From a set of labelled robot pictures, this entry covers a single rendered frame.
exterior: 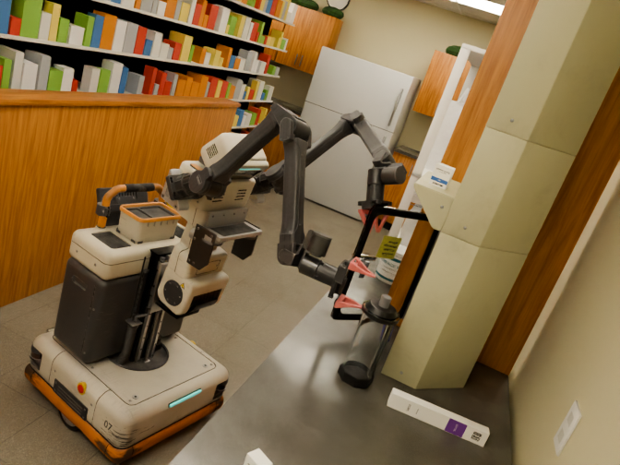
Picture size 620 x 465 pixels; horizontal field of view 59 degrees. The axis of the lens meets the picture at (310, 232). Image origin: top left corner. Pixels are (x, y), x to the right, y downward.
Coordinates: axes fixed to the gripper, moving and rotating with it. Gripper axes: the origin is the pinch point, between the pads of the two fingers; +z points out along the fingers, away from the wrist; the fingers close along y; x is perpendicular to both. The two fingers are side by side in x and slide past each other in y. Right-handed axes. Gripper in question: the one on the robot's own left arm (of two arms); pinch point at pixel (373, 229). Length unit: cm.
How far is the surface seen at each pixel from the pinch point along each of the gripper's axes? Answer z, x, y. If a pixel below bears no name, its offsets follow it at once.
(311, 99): -193, -227, 403
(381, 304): 22.5, 14.7, -23.4
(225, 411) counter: 49, 57, -20
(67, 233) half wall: 4, 58, 205
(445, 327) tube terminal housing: 28.2, -5.9, -27.7
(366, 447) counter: 56, 26, -34
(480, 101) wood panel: -43, -22, -23
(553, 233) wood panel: -3, -47, -34
